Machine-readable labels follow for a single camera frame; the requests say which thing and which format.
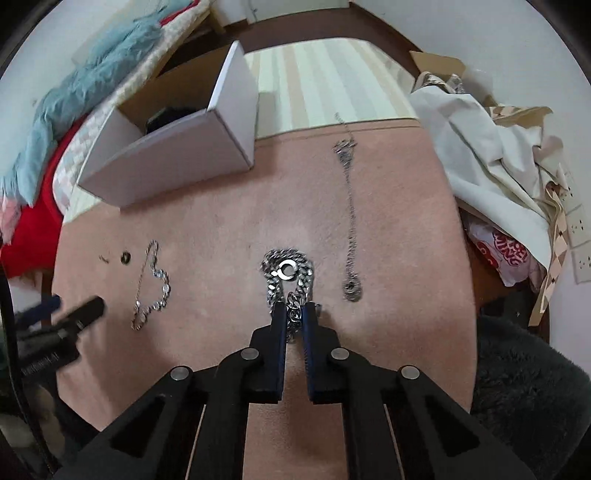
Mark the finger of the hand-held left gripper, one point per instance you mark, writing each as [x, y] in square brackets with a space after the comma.
[84, 311]
[48, 304]

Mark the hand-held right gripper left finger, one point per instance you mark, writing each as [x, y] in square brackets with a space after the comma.
[278, 344]

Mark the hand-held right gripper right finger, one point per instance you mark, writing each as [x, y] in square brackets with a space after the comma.
[308, 346]

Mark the white cardboard box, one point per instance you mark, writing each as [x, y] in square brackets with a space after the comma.
[184, 134]

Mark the red blanket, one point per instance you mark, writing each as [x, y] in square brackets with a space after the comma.
[32, 221]

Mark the light blue cloth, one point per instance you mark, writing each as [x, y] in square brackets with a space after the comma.
[78, 97]

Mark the black object in box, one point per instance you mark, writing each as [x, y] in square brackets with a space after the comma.
[171, 117]

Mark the white bag with red print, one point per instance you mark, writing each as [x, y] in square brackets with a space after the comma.
[501, 254]

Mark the dark grey fluffy cushion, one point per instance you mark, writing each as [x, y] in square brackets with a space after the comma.
[526, 383]

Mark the cream white fabric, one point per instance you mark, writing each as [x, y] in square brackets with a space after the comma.
[489, 161]

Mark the striped beige cloth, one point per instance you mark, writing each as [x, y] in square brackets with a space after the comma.
[323, 83]

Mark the white power strip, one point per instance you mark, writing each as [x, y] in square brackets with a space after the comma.
[577, 230]

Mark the brown cardboard box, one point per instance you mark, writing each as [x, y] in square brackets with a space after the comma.
[441, 64]

